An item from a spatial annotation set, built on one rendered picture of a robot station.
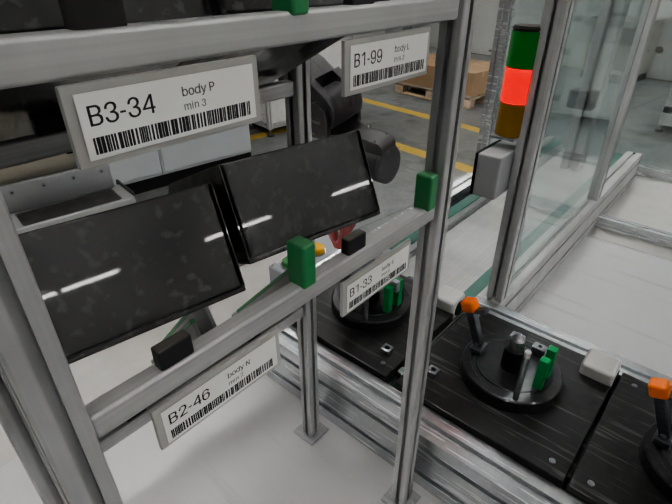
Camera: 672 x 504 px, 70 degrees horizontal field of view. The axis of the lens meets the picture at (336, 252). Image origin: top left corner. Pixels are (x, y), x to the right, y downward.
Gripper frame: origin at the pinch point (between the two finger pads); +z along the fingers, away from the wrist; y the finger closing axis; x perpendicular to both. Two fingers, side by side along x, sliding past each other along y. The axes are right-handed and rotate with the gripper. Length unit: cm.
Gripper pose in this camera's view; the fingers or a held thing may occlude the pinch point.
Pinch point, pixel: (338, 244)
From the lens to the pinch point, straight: 84.4
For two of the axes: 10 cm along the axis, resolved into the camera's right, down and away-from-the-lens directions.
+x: -7.6, -3.4, 5.5
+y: 6.5, -4.0, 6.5
